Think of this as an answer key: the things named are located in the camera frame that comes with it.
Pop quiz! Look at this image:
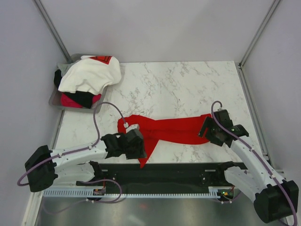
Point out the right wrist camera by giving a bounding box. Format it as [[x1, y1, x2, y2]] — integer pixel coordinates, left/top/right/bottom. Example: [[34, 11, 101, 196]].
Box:
[[214, 109, 233, 128]]

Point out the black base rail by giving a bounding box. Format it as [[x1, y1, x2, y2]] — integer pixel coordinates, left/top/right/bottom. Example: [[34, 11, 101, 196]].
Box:
[[76, 161, 246, 193]]

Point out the clear plastic bin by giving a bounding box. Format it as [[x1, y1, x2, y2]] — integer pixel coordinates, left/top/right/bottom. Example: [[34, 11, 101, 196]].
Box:
[[48, 53, 111, 112]]

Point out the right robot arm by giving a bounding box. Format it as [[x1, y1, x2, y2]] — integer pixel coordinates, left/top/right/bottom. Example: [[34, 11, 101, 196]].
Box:
[[198, 116, 299, 226]]

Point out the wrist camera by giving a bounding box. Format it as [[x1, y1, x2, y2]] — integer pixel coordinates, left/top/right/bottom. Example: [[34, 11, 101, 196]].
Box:
[[214, 109, 233, 128], [126, 124, 143, 147]]

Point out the black t-shirt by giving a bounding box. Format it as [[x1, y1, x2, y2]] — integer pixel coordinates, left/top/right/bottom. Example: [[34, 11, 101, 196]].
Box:
[[54, 69, 94, 108]]

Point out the right aluminium frame post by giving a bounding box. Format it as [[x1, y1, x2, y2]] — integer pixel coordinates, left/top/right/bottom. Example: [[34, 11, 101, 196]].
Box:
[[236, 0, 282, 70]]

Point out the aluminium frame post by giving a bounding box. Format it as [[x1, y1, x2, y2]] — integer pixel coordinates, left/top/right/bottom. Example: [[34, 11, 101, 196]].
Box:
[[33, 0, 72, 63], [236, 0, 282, 70]]

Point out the pink t-shirt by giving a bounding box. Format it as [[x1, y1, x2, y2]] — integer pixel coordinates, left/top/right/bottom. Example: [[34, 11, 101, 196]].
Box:
[[61, 94, 102, 108]]

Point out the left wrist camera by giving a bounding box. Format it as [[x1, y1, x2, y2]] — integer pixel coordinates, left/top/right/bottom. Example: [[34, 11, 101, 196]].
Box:
[[126, 124, 143, 147]]

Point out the left aluminium frame post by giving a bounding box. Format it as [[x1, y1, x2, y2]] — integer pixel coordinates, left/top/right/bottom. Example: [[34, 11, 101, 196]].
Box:
[[33, 0, 72, 63]]

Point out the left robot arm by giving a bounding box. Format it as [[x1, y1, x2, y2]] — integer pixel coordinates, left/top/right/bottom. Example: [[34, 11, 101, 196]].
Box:
[[24, 129, 147, 193]]

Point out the grey t-shirt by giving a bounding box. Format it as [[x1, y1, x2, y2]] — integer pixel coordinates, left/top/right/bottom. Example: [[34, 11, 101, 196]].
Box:
[[57, 62, 76, 77]]

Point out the white cable duct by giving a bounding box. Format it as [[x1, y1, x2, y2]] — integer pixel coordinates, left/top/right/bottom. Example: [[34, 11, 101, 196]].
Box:
[[43, 186, 228, 199]]

